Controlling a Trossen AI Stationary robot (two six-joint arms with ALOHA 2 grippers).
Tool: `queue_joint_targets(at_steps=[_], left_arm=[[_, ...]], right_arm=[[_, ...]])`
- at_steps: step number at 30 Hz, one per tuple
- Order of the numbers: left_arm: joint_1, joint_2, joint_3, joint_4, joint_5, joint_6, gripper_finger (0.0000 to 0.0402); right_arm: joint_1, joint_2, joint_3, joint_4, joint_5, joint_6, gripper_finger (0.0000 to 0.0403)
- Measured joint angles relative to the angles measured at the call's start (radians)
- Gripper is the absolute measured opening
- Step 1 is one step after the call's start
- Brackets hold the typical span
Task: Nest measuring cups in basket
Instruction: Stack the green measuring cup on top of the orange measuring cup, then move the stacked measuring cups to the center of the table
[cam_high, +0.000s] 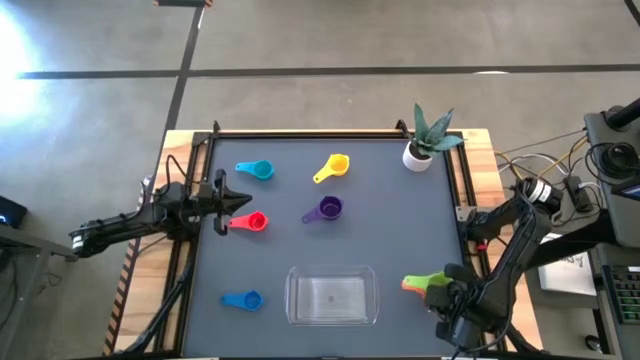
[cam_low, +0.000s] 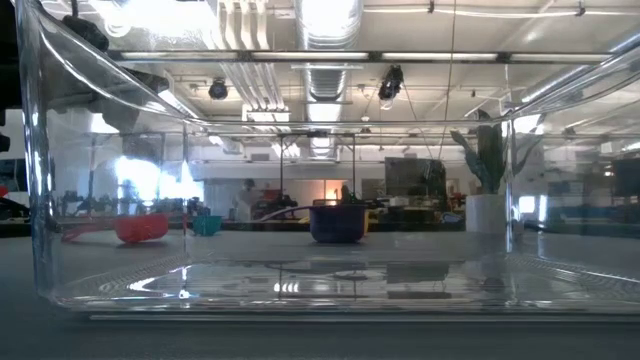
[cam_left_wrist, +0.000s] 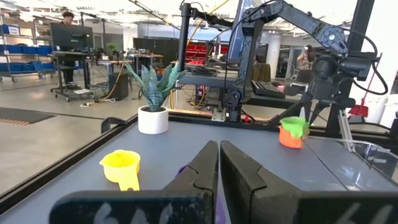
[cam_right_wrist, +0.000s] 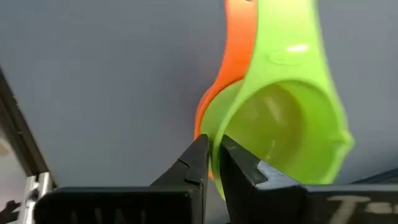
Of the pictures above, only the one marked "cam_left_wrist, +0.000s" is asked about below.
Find person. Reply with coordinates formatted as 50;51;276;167
58;11;77;86
297;45;315;71

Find black cable coil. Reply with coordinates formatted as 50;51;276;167
189;65;219;77

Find yellow measuring cup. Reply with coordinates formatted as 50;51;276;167
99;149;142;192

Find black keyboard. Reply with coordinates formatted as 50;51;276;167
251;80;286;99

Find clear glass baking dish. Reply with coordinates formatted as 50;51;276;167
334;138;398;186

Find black floor mat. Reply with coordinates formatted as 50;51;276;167
0;107;57;126

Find red dustpan with handle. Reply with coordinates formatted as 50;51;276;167
348;62;377;118

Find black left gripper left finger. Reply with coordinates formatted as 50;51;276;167
49;139;220;224

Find purple measuring cup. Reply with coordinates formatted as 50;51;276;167
176;164;226;224

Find snake plant in white pot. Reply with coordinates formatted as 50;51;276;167
124;60;189;135

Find black monitor pole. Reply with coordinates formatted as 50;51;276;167
178;2;234;73

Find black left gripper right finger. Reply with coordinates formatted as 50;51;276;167
220;140;398;224

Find metal shelf rack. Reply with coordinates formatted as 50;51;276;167
0;14;55;83

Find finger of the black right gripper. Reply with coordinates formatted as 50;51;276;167
311;102;326;124
303;101;312;124

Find black monitor on rolling stand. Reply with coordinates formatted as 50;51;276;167
49;22;94;103

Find red parts bin rack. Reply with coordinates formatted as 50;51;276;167
185;43;208;65

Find black corner bracket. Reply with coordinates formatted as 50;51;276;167
101;117;128;134

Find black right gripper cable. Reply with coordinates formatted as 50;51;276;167
351;29;389;96

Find silver aluminium bar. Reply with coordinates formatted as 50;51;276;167
337;108;356;153

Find tilted computer monitor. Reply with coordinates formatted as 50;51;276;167
228;0;261;64

